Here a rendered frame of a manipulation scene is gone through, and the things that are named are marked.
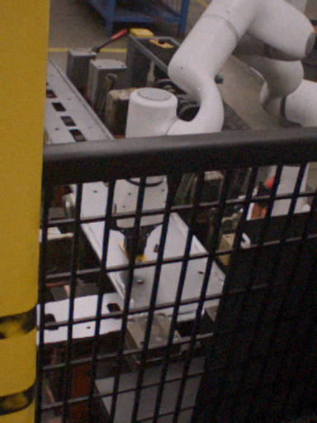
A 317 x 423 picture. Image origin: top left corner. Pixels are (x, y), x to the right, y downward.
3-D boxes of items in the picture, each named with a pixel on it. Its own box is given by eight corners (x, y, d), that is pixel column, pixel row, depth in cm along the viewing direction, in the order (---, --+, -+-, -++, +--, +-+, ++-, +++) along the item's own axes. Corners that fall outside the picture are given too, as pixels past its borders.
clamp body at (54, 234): (16, 346, 144) (16, 220, 126) (65, 337, 149) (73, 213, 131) (26, 374, 137) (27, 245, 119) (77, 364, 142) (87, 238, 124)
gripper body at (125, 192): (161, 159, 124) (154, 208, 130) (111, 163, 120) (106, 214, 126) (177, 178, 118) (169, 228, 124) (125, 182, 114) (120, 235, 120)
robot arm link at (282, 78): (311, 132, 179) (260, 117, 187) (326, 94, 180) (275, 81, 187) (267, 51, 135) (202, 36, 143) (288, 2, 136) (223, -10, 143)
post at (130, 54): (114, 149, 234) (126, 34, 211) (133, 148, 237) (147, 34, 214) (120, 159, 228) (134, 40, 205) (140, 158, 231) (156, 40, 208)
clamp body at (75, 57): (56, 140, 235) (62, 46, 216) (85, 138, 239) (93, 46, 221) (63, 152, 228) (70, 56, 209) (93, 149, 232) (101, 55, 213)
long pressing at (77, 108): (-9, 61, 216) (-9, 57, 215) (54, 59, 225) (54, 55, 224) (137, 331, 112) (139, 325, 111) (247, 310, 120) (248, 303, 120)
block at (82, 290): (40, 385, 135) (43, 283, 121) (88, 374, 140) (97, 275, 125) (51, 420, 128) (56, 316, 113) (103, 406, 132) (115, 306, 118)
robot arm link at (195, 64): (272, 64, 124) (198, 182, 113) (201, 42, 130) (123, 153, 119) (270, 30, 116) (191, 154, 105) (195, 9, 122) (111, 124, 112)
